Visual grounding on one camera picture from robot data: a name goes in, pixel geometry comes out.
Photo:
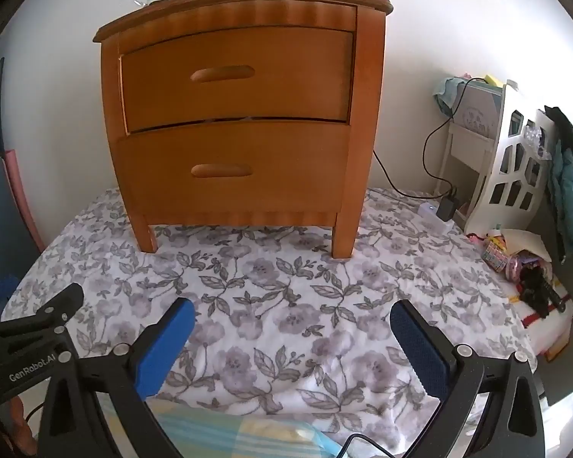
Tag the white side table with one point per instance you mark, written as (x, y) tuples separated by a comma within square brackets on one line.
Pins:
[(463, 152)]

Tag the person's left forearm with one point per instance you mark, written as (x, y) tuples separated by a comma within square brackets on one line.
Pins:
[(21, 424)]

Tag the wooden nightstand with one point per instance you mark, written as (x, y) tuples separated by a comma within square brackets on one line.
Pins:
[(367, 105)]

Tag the beige paper sheet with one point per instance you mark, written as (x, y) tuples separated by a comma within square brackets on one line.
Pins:
[(525, 243)]

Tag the teal cloth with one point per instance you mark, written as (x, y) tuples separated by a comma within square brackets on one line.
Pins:
[(446, 90)]

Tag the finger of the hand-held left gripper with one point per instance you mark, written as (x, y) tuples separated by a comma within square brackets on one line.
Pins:
[(0, 290), (62, 303)]

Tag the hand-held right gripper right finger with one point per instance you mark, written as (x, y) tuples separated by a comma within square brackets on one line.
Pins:
[(420, 348)]

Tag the yellow sponge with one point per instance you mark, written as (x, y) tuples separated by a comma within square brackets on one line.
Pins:
[(494, 80)]

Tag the pink pouch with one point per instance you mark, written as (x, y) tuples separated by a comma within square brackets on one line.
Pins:
[(523, 267)]

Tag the white cutout panel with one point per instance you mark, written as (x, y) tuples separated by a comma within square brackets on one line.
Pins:
[(506, 171)]

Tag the pastel plaid cloth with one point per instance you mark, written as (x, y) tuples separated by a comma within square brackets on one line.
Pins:
[(219, 434)]

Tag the white power strip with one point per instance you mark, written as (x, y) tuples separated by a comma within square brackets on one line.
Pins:
[(432, 212)]

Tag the floral blanket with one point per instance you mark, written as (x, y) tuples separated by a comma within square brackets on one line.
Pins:
[(291, 296)]

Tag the teal jacket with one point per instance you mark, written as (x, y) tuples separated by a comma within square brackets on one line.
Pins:
[(570, 176)]

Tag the pale printed box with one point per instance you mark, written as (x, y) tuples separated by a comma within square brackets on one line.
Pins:
[(480, 109)]

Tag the colourful checkered box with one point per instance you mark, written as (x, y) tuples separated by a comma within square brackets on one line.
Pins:
[(495, 254)]

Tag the black power adapter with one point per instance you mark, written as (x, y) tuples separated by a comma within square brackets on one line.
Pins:
[(448, 207)]

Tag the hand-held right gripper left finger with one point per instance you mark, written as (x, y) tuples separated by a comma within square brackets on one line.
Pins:
[(169, 348)]

